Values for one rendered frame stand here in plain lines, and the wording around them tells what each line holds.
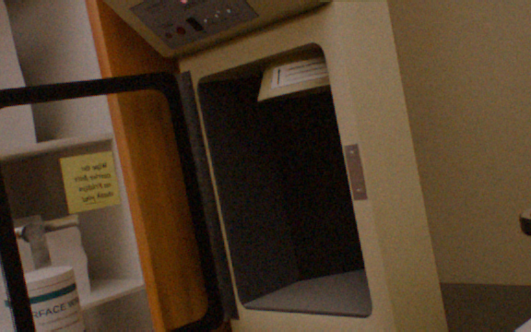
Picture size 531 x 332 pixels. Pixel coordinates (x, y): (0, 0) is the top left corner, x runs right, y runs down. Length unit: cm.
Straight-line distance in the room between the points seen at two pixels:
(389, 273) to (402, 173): 13
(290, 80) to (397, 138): 16
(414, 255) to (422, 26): 51
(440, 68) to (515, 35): 15
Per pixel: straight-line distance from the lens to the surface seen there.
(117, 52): 110
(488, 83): 125
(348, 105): 86
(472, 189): 129
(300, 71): 95
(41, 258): 95
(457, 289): 127
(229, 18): 94
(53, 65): 230
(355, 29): 89
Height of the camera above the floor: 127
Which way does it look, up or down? 3 degrees down
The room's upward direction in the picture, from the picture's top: 11 degrees counter-clockwise
